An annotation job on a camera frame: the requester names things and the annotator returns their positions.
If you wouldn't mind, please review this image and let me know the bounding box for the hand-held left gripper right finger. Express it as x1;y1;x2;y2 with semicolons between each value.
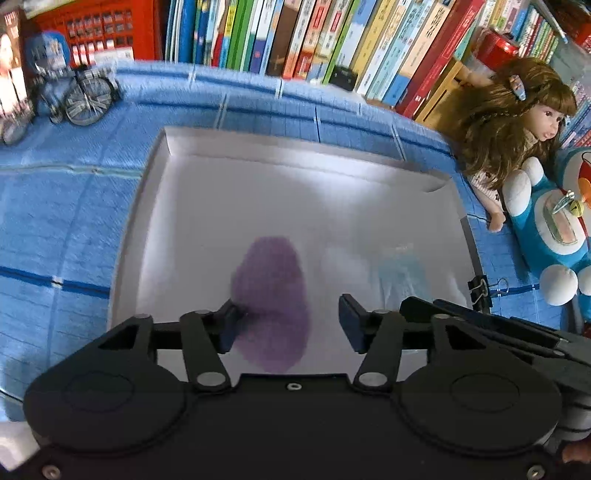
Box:
338;294;497;391

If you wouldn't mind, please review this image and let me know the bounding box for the light blue soft toy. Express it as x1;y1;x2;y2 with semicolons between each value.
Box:
376;247;433;306

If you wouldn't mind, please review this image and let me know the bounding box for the small black box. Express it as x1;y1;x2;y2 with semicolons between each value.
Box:
330;66;359;91

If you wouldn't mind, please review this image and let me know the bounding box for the brown-haired doll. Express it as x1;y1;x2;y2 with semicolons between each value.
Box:
455;58;579;232

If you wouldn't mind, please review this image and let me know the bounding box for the blue round card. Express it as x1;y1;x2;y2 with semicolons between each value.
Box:
25;30;71;71

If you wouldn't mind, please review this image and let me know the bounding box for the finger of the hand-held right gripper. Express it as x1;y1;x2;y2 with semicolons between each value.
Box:
400;296;570;355
433;298;591;352

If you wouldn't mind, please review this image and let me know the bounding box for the blue cat plush toy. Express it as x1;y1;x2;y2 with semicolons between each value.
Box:
502;148;591;322

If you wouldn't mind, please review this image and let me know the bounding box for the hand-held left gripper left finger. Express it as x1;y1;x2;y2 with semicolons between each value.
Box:
97;300;246;393

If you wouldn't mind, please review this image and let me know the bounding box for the blue checked tablecloth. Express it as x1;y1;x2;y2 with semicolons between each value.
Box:
0;60;591;423

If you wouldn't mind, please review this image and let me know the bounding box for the white cardboard box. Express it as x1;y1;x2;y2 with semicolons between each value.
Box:
107;126;484;376

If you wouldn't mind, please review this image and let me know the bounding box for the purple fluffy plush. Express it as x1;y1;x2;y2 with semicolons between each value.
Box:
231;236;311;374

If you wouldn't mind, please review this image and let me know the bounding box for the person's right hand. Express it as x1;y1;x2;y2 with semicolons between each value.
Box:
561;440;591;465

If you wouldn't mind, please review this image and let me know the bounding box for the black binder clip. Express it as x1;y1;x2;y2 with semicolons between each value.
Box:
467;274;509;311

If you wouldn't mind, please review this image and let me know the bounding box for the standing photo card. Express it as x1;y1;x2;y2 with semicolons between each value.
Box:
0;9;31;121

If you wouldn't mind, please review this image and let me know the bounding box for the row of upright books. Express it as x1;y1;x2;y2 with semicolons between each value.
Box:
164;0;591;149

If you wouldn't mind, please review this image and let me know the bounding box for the red plastic crate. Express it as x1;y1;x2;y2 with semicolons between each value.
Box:
31;0;161;71

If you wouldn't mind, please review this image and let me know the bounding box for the red can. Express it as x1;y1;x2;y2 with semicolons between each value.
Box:
475;27;521;73

